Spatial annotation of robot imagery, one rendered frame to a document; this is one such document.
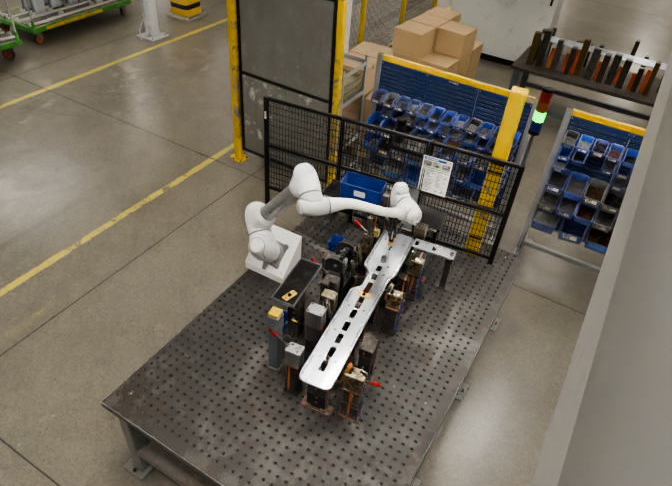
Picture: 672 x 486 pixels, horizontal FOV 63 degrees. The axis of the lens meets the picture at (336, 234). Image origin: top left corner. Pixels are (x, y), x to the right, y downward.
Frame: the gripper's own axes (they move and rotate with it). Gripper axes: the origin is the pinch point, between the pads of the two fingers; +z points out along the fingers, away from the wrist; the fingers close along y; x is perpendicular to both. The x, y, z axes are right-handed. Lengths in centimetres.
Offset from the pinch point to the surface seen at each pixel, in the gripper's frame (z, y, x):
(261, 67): -5, -198, 177
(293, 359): 10, -16, -109
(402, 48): 29, -120, 397
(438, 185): -12, 14, 54
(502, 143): -54, 47, 58
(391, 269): 11.2, 7.4, -17.7
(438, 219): 8.1, 20.8, 43.9
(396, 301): 10.6, 19.5, -43.4
